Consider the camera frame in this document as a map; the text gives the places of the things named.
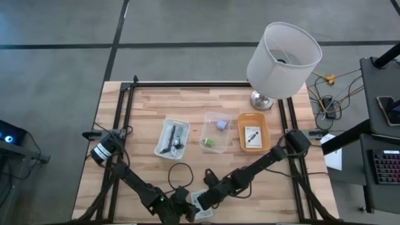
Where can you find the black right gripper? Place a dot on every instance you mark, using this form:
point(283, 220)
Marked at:
point(223, 190)

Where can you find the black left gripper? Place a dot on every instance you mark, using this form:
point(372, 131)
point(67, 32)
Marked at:
point(178, 209)

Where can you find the white paper card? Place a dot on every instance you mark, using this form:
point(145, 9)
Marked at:
point(204, 214)

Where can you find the small green item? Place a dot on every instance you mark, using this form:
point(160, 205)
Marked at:
point(209, 142)

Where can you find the clear plastic bin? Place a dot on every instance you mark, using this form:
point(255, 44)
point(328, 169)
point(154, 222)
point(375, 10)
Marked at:
point(215, 134)

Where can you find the white plastic bin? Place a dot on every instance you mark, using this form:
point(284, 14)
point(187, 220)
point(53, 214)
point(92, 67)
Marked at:
point(162, 143)

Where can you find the lavender cube charger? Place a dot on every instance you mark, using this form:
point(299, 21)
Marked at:
point(221, 125)

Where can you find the white packet with black item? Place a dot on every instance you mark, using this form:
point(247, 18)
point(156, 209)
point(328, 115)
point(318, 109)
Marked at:
point(253, 137)

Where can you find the orange plastic bin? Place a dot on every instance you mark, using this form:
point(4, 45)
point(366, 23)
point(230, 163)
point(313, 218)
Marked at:
point(265, 134)

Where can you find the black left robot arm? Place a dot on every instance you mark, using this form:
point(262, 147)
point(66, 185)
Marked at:
point(137, 184)

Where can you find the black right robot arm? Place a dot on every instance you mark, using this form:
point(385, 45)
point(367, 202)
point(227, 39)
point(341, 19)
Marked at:
point(259, 165)

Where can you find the white paper sheet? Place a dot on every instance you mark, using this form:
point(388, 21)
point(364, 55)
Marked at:
point(334, 157)

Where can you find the black power strip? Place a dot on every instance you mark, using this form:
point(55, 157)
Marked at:
point(328, 107)

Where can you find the black diagonal desk leg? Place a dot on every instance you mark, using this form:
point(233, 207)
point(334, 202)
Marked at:
point(347, 137)

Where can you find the white shade table lamp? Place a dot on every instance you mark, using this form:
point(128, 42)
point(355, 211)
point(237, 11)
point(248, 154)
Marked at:
point(281, 62)

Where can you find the dark grey keyboard desk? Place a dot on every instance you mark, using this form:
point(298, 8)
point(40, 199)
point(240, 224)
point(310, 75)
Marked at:
point(367, 193)

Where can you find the dark metal side stand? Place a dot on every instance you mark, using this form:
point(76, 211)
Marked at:
point(22, 153)

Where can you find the backlit keyboard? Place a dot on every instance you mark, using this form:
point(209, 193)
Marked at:
point(387, 167)

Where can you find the black computer with blue light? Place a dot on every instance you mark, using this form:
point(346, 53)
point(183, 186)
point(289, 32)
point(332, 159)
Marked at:
point(9, 132)

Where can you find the smartphone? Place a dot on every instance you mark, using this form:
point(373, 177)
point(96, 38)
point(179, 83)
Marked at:
point(387, 109)

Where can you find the black pole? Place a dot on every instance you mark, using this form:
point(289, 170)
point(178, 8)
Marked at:
point(387, 56)

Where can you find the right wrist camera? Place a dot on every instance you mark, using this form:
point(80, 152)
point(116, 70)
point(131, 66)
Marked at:
point(211, 178)

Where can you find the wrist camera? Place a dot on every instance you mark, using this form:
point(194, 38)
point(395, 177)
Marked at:
point(181, 193)
point(211, 178)

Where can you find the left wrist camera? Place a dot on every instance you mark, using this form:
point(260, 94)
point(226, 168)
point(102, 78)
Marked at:
point(181, 193)

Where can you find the black aluminium table frame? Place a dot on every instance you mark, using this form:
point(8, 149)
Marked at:
point(200, 84)

